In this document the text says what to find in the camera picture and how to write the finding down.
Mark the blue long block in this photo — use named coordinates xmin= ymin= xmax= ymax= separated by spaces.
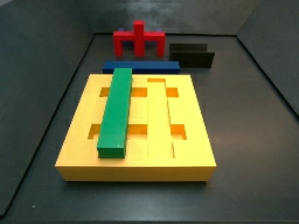
xmin=103 ymin=61 xmax=180 ymax=74

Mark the yellow slotted board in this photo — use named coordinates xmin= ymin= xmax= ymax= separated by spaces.
xmin=55 ymin=74 xmax=216 ymax=182

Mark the green long block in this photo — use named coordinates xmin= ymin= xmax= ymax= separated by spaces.
xmin=97 ymin=68 xmax=132 ymax=158

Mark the red fork-shaped block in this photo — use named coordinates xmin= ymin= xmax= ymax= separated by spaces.
xmin=112 ymin=20 xmax=165 ymax=57

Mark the purple fork-shaped block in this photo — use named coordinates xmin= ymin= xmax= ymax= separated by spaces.
xmin=116 ymin=28 xmax=161 ymax=32

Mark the black angle bracket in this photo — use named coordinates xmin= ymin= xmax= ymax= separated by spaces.
xmin=169 ymin=43 xmax=215 ymax=68

